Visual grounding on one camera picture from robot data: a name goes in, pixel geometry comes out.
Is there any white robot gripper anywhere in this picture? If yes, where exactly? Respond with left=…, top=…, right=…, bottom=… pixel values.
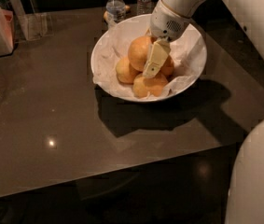
left=143, top=0, right=189, bottom=78

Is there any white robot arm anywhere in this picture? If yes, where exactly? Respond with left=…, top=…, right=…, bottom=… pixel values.
left=144, top=0, right=264, bottom=78

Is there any white bowl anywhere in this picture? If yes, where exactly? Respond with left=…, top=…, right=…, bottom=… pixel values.
left=90, top=13, right=208, bottom=103

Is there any clear water bottle white cap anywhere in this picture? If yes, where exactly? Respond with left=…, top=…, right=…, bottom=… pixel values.
left=106, top=0, right=126, bottom=27

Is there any orange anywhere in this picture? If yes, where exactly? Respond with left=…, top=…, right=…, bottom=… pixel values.
left=160, top=56, right=174, bottom=77
left=128, top=35, right=155, bottom=72
left=132, top=73, right=168, bottom=98
left=116, top=57, right=139, bottom=84

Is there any clear acrylic stand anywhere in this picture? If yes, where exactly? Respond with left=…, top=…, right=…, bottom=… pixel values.
left=9, top=0, right=53, bottom=41

